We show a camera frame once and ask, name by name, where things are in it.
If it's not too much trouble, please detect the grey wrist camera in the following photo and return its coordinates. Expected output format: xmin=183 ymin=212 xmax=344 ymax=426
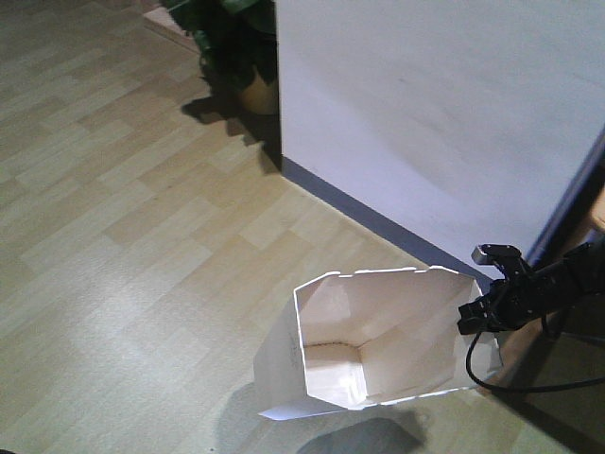
xmin=471 ymin=244 xmax=522 ymax=269

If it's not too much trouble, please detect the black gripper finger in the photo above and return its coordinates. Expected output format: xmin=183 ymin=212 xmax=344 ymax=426
xmin=457 ymin=297 xmax=493 ymax=335

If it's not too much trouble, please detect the green potted plant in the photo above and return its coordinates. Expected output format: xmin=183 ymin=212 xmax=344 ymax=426
xmin=161 ymin=0 xmax=279 ymax=115

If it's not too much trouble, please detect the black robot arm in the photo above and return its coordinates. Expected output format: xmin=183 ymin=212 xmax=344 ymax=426
xmin=458 ymin=238 xmax=604 ymax=335

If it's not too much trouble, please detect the white plastic trash bin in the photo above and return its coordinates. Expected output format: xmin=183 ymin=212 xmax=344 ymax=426
xmin=253 ymin=266 xmax=502 ymax=421

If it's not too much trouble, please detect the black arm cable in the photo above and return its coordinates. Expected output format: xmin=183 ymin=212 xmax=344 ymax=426
xmin=463 ymin=306 xmax=605 ymax=394

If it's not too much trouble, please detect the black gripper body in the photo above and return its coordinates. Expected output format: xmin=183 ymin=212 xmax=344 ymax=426
xmin=486 ymin=276 xmax=548 ymax=332

